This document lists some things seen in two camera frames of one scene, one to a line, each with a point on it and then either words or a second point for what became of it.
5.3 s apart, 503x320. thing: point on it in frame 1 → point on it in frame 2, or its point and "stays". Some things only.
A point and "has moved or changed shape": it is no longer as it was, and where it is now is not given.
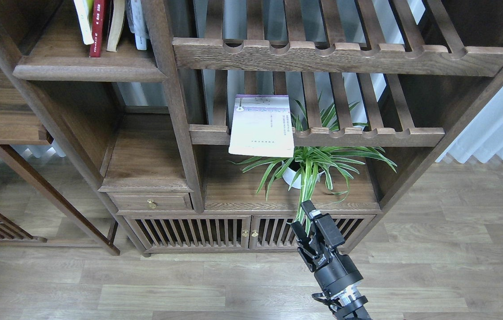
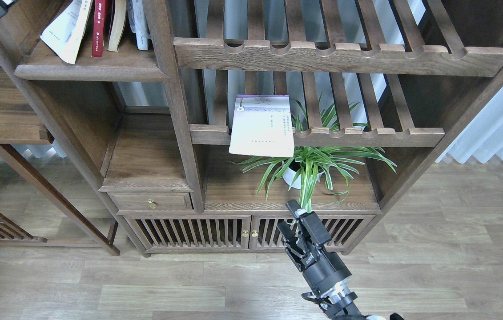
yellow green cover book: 84,10 has moved or changed shape
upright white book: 138,23 stays
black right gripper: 332,272 → 322,270
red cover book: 95,48 stays
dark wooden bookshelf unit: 196,127 stays
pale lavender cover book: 261,126 stays
